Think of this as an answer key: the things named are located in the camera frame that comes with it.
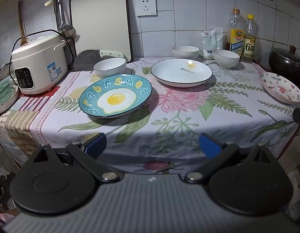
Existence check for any wooden spatula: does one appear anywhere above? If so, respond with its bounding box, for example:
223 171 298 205
17 1 30 46

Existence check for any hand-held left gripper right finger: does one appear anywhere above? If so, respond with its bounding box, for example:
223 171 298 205
184 133 272 183

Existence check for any white seasoning packet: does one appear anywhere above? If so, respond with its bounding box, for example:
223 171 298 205
203 30 217 60

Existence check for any black wok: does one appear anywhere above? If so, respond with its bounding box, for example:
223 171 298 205
268 51 300 90

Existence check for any clear seasoning packet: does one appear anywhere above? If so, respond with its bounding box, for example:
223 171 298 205
214 27 224 50

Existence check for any vinegar bottle yellow cap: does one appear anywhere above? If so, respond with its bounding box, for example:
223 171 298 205
242 14 258 64

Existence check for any red patchwork cloth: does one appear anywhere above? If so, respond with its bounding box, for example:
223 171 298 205
0 87 68 165

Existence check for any blue fried egg plate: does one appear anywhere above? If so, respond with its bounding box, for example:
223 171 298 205
78 74 153 119

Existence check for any white rice cooker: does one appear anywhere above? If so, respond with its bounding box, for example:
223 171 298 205
10 30 69 95

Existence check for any oil bottle yellow label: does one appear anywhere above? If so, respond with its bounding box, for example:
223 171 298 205
226 8 245 61

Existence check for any green colander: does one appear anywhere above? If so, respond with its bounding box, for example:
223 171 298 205
0 80 13 103

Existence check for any white ribbed bowl dark rim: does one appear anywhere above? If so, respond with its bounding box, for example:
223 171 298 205
212 49 240 69
93 57 127 79
172 45 200 60

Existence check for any white plate under colander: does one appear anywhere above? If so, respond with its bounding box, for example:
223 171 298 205
0 85 19 115

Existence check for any white wall socket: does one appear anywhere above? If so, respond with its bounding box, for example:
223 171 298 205
135 0 157 17

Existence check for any white cutting board dark rim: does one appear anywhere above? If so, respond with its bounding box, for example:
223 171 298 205
69 0 133 62

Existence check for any floral tablecloth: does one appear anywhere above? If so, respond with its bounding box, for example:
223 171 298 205
31 57 300 175

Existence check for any cleaver with white handle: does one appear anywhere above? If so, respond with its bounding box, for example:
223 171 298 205
74 49 126 71

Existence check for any pink heart rabbit plate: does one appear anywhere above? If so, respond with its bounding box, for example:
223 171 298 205
259 72 300 105

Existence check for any white sun print plate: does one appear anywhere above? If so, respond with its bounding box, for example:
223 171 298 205
150 58 213 88

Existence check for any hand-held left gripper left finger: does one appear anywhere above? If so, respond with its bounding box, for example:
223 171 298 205
31 133 121 184

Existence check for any glass pot lid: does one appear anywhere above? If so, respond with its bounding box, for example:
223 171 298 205
0 63 14 83

